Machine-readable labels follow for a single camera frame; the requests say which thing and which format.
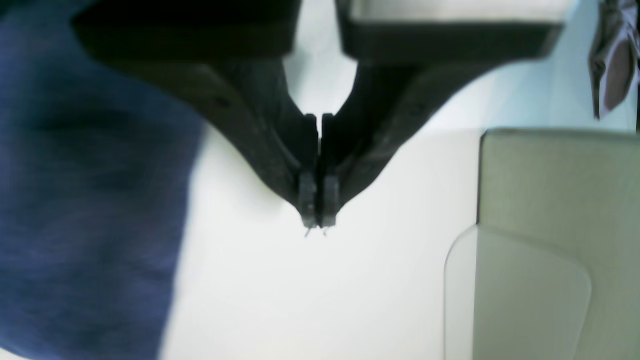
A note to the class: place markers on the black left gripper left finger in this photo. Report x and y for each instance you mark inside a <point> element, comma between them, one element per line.
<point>224,59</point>

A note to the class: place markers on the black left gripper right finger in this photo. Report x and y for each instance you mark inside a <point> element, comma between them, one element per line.
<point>412,57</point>

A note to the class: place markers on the blue t-shirt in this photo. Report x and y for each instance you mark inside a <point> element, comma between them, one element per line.
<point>94,179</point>

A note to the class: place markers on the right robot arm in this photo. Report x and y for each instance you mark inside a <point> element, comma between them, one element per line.
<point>613,60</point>

